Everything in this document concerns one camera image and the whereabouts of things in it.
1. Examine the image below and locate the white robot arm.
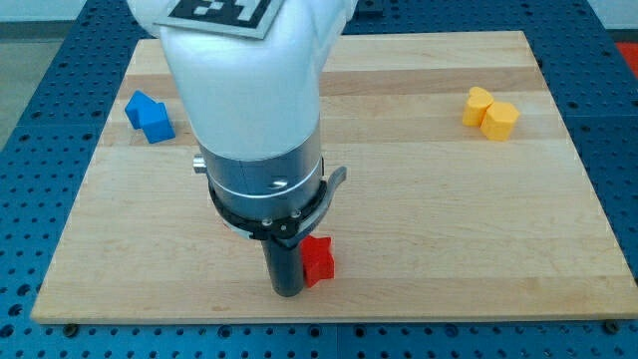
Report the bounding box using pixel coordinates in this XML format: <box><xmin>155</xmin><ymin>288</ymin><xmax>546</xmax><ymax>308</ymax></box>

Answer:
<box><xmin>129</xmin><ymin>0</ymin><xmax>357</xmax><ymax>245</ymax></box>

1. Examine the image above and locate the red star block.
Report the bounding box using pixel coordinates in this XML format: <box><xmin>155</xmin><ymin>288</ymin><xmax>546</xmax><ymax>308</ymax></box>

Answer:
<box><xmin>301</xmin><ymin>235</ymin><xmax>335</xmax><ymax>288</ymax></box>

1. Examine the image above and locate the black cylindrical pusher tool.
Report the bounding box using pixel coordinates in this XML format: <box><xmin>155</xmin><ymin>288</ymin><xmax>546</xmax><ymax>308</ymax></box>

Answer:
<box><xmin>262</xmin><ymin>239</ymin><xmax>305</xmax><ymax>297</ymax></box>

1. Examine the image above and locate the wooden board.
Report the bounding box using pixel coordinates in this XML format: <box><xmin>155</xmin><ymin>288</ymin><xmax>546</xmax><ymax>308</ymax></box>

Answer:
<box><xmin>31</xmin><ymin>31</ymin><xmax>637</xmax><ymax>324</ymax></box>

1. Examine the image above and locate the blue cube block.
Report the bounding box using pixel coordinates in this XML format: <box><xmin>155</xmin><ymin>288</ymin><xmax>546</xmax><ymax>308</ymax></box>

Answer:
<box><xmin>139</xmin><ymin>103</ymin><xmax>175</xmax><ymax>144</ymax></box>

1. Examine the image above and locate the black white fiducial tag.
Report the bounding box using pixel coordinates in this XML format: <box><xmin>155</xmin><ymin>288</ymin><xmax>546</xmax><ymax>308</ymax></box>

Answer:
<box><xmin>155</xmin><ymin>0</ymin><xmax>283</xmax><ymax>40</ymax></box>

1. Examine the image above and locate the yellow heart block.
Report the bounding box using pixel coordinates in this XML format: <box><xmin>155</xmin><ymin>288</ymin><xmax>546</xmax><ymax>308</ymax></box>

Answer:
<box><xmin>462</xmin><ymin>87</ymin><xmax>494</xmax><ymax>127</ymax></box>

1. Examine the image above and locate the yellow hexagon block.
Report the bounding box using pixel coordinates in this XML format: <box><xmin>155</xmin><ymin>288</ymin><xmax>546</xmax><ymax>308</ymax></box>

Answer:
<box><xmin>479</xmin><ymin>102</ymin><xmax>520</xmax><ymax>142</ymax></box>

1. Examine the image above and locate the blue triangle block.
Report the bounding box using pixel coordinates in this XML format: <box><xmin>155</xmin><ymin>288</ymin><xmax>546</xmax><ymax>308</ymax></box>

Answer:
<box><xmin>125</xmin><ymin>90</ymin><xmax>157</xmax><ymax>130</ymax></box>

